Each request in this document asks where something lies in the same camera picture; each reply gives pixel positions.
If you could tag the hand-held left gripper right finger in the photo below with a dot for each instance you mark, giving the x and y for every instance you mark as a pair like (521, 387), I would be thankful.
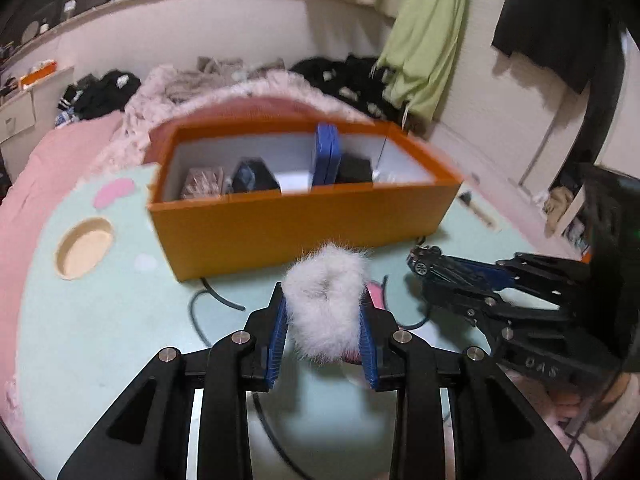
(369, 355)

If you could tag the pink floral blanket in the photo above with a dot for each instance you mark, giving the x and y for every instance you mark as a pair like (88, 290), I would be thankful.
(150, 90)

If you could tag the black toy car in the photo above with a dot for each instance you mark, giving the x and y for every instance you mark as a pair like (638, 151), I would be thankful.
(422, 260)

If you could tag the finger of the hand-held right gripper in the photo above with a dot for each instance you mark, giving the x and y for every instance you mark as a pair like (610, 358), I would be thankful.
(475, 307)
(480, 275)

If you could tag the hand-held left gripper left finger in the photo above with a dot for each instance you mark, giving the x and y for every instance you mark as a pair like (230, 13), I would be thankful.
(276, 350)

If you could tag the pink bed sheet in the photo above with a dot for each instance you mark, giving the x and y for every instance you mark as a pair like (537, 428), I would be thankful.
(45, 160)

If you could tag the orange cardboard box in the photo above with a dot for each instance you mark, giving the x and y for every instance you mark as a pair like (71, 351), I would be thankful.
(300, 230)

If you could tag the white shelf unit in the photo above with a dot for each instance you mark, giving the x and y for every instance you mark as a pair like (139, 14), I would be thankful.
(580, 200)

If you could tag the green hanging cloth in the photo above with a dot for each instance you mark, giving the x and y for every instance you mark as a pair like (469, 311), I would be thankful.
(430, 35)

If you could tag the black clothes pile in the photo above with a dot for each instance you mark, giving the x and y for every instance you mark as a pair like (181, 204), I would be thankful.
(345, 75)
(100, 95)

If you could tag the blue tin box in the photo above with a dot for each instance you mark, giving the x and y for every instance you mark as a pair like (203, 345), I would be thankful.
(325, 155)

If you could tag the small orange storage box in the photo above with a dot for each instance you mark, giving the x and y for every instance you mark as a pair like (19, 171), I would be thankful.
(37, 72)

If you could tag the beige fleece cloth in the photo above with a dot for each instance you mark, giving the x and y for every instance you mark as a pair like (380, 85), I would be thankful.
(215, 75)

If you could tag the white fur ball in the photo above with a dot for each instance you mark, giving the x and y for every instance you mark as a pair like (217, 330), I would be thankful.
(325, 300)

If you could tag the beige plush cloth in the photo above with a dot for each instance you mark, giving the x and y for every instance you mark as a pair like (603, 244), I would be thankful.
(560, 205)

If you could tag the black hanging garment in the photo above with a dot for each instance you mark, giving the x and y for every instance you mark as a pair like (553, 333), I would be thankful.
(555, 20)

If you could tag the white desk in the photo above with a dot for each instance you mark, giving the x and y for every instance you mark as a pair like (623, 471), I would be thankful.
(20, 115)

